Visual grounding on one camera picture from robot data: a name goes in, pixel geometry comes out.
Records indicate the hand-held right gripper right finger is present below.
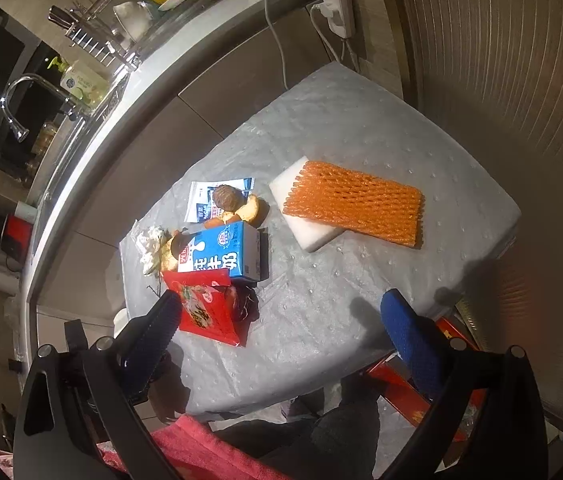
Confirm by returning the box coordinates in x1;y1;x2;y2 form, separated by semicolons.
376;287;549;480

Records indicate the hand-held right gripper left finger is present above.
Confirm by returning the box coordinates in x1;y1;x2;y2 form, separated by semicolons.
13;290;185;480

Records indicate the red snack packet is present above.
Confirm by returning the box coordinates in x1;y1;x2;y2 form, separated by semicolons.
162;268;250;348

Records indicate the yellow fruit peel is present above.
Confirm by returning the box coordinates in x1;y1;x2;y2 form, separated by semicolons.
159;232;182;271

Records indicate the white tissue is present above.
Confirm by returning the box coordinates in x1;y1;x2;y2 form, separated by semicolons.
136;226;170;273

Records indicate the dark red wrapper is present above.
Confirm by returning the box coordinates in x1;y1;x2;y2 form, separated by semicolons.
229;284;260;321

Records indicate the blue and white milk carton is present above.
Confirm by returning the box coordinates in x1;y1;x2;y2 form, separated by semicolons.
178;221;268;282

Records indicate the orange foam fruit net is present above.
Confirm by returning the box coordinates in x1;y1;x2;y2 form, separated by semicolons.
282;161;425;250

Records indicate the red cardboard box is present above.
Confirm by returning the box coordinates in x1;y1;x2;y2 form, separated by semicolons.
366;305;489;443

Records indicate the pink cloth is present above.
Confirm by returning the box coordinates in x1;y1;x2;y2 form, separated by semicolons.
96;412;282;480

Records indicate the white foam block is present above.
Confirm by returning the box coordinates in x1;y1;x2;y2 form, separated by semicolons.
268;156;347;252

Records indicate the blue and white sachet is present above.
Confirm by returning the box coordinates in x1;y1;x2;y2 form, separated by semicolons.
185;177;256;224

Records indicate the white paper towel roll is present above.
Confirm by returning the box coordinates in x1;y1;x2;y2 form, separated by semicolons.
0;265;22;293

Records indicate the brown round nut shell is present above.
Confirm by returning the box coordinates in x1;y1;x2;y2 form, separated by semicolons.
212;185;243;212

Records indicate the bread crust piece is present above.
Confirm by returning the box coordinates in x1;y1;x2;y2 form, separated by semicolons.
234;195;267;225

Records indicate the pale cup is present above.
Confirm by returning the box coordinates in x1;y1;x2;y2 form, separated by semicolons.
16;200;40;223

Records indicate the dish soap bottle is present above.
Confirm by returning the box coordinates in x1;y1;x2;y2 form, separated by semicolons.
46;56;110;106

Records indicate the chrome kitchen faucet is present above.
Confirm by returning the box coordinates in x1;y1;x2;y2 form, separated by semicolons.
0;74;80;142

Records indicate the metal dish rack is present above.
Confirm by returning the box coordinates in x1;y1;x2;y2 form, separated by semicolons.
49;0;222;68

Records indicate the white overturned bowl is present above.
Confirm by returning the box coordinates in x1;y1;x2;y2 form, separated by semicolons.
113;1;152;41

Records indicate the knife set in holder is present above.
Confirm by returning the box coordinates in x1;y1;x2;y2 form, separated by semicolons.
49;5;82;32

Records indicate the white power strip cable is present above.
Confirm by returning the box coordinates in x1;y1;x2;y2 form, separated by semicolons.
311;4;362;73

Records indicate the white hanging cable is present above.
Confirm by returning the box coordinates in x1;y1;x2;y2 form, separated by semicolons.
254;0;289;88

